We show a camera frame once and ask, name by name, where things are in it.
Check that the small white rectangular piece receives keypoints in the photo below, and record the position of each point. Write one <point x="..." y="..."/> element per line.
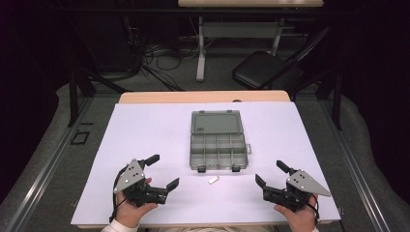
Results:
<point x="213" y="180"/>

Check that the white-legged desk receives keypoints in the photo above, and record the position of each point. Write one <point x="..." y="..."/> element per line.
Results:
<point x="201" y="64"/>

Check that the black metal stand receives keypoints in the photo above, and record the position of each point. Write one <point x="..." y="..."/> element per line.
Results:
<point x="73" y="96"/>
<point x="337" y="103"/>

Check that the black folding chair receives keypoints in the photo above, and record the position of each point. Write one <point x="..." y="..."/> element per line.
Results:
<point x="257" y="69"/>

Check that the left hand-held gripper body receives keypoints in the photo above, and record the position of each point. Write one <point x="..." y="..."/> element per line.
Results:
<point x="130" y="177"/>

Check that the person's right hand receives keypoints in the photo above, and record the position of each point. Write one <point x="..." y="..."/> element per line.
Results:
<point x="301" y="220"/>

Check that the person's left hand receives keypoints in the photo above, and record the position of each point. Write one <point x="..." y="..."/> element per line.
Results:
<point x="130" y="212"/>

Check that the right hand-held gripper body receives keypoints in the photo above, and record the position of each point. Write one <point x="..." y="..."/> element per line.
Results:
<point x="303" y="184"/>

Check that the aluminium floor rail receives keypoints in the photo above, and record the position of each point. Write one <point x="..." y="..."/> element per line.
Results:
<point x="356" y="167"/>
<point x="49" y="167"/>

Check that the grey plastic compartment box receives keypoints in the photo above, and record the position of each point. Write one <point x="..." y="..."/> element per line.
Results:
<point x="216" y="141"/>

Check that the white foam board mat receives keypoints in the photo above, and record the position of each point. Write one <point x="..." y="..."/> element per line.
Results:
<point x="145" y="135"/>

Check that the black horizontal frame bar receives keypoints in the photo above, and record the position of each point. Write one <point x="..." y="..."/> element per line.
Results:
<point x="129" y="10"/>

